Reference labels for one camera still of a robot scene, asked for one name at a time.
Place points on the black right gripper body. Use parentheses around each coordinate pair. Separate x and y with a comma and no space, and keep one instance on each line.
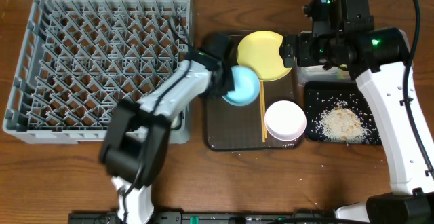
(319,51)

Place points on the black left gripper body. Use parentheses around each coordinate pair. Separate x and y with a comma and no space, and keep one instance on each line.
(223,78)

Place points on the light blue bowl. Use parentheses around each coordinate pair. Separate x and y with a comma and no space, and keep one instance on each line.
(246,87)

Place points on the yellow plate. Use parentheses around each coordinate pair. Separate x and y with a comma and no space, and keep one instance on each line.
(259,51)

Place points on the green snack wrapper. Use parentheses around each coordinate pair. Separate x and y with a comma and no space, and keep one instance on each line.
(342,75)

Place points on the rice food waste pile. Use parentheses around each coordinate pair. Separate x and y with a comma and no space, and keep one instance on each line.
(342,124)

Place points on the small white cup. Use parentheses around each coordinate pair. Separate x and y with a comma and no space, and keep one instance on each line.
(177,122)

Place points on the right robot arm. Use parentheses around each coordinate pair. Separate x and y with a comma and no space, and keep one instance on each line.
(379,61)

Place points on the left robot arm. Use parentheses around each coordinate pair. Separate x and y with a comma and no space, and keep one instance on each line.
(135,145)

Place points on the black waste tray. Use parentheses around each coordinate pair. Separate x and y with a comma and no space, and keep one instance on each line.
(315,95)

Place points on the clear plastic bin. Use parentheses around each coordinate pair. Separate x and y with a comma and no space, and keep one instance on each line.
(316,72)

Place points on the dark brown serving tray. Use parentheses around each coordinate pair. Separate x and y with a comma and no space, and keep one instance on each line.
(232,128)

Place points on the white pink bowl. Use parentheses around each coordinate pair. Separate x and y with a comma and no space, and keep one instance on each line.
(285,120)

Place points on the grey dish rack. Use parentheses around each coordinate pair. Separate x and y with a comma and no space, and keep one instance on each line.
(79,58)

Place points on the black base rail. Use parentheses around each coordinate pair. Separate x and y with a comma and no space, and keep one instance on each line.
(192,218)

